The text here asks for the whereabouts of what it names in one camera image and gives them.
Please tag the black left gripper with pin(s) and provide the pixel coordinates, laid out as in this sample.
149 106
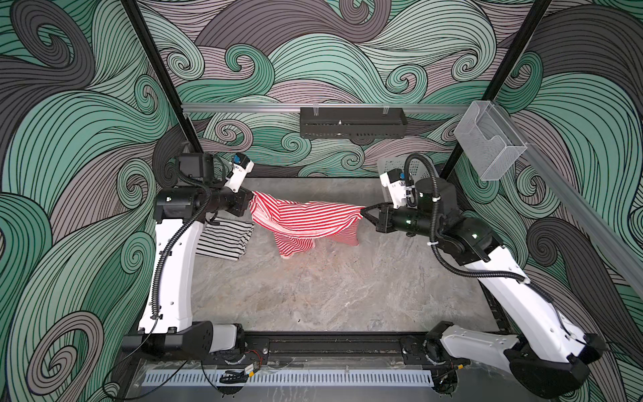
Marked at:
242 198

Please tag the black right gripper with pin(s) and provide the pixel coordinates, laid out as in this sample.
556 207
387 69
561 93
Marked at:
383 222

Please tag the black white striped tank top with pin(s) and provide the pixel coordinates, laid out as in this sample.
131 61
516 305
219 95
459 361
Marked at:
226 239

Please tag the red white striped tank top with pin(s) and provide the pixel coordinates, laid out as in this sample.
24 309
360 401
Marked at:
297 226

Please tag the white plastic laundry basket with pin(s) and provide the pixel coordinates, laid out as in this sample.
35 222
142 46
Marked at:
387 164

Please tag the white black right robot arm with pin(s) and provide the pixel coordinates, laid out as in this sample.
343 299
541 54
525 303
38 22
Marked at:
551 356

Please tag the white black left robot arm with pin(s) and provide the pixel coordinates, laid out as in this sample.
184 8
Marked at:
167 330

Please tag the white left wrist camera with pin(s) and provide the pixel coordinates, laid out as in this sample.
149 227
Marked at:
242 165

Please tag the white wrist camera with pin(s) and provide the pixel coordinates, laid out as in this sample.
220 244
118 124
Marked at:
242 165
394 182

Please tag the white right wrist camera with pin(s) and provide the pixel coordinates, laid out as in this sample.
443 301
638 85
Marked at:
394 182

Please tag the black wall shelf tray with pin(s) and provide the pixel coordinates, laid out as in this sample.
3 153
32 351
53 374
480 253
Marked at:
361 123

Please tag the aluminium rail back wall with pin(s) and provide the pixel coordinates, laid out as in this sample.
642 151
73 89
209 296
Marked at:
255 107

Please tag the aluminium rail wall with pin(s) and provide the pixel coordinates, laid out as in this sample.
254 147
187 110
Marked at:
585 167
255 107

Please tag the clear plastic wall bin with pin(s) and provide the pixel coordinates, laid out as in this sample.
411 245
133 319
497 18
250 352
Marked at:
490 139

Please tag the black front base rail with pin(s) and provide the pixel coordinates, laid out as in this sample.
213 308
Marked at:
277 349

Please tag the white slotted cable duct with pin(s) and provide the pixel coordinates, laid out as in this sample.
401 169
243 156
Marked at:
296 377

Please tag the black frame post left rear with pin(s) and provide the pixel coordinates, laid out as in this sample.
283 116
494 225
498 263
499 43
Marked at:
144 35

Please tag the black frame post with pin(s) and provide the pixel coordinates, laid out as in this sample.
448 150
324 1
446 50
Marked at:
514 85
144 35

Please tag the aluminium rail right wall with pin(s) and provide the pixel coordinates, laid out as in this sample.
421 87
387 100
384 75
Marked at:
585 167

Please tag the black frame post right rear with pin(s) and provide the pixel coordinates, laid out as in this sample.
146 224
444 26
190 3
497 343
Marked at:
514 85

